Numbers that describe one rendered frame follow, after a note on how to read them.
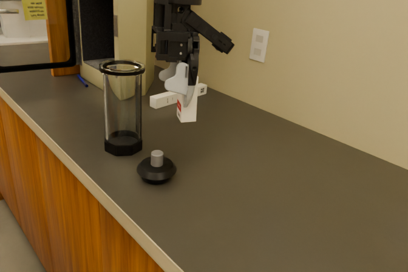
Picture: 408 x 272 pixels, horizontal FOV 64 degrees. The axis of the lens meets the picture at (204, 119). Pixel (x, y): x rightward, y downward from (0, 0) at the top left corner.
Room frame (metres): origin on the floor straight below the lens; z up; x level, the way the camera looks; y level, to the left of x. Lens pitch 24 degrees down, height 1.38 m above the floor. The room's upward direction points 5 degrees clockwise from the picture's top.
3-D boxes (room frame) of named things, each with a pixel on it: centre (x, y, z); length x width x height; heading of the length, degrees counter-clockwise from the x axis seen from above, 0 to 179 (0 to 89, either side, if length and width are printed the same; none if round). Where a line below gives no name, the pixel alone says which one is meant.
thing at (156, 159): (0.64, 0.10, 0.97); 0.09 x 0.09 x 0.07
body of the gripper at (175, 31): (0.64, 0.07, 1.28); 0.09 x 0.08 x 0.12; 109
